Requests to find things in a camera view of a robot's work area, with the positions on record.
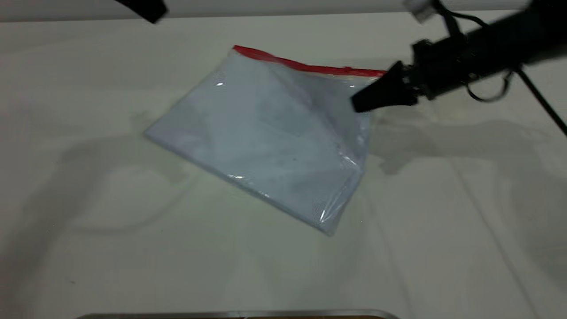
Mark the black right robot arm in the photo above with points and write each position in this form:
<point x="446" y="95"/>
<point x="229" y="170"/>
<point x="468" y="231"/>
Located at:
<point x="509" y="40"/>

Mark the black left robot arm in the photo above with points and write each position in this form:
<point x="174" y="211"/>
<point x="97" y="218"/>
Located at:
<point x="148" y="9"/>

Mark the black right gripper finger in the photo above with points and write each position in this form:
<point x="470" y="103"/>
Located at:
<point x="385" y="96"/>
<point x="401" y="76"/>

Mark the white plastic clip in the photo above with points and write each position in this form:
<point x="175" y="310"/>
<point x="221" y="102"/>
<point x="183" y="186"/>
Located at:
<point x="420" y="9"/>

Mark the silver metal edge strip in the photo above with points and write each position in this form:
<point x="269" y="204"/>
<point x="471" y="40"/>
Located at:
<point x="266" y="313"/>

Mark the red zipper slider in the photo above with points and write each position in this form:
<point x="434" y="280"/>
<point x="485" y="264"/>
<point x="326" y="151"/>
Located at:
<point x="352" y="70"/>

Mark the transparent zip bag red zipper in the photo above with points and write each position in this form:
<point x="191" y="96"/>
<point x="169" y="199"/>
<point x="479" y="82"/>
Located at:
<point x="266" y="133"/>

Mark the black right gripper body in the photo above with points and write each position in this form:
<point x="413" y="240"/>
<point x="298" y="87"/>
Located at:
<point x="440" y="66"/>

